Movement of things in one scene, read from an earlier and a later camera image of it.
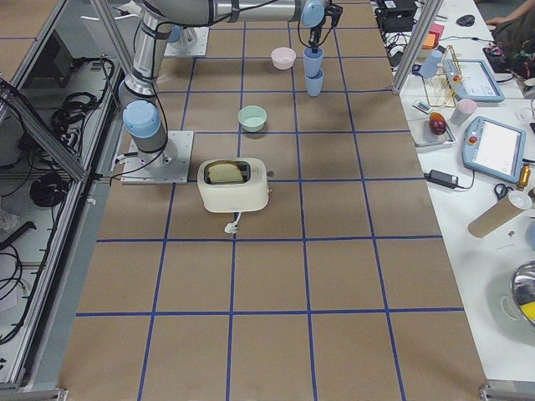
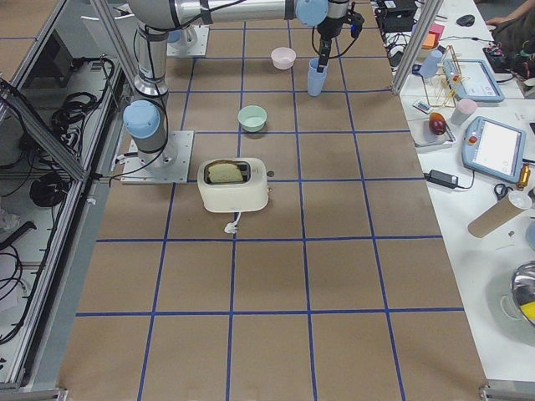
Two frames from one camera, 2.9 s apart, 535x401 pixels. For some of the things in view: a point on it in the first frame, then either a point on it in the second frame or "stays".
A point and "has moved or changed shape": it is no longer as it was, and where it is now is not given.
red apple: (437, 123) stays
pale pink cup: (464, 109) stays
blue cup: (313, 61) has moved or changed shape
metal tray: (423, 134) stays
